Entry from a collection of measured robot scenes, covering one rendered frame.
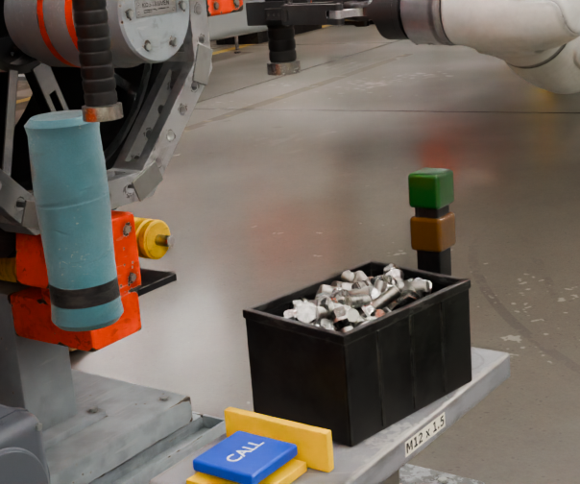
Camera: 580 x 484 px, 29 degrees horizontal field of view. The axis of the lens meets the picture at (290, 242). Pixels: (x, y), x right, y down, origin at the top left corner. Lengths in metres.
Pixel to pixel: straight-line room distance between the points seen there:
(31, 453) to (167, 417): 0.46
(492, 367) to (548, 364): 1.19
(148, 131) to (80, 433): 0.47
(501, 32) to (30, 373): 0.85
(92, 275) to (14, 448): 0.22
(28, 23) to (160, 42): 0.17
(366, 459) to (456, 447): 1.03
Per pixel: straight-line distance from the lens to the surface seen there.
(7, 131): 1.57
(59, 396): 1.75
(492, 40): 1.30
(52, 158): 1.34
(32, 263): 1.52
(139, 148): 1.66
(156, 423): 1.77
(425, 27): 1.34
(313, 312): 1.11
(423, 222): 1.27
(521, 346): 2.56
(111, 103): 1.23
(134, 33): 1.37
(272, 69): 1.49
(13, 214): 1.44
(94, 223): 1.36
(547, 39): 1.29
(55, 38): 1.44
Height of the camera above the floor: 0.93
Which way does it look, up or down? 16 degrees down
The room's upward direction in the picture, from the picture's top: 5 degrees counter-clockwise
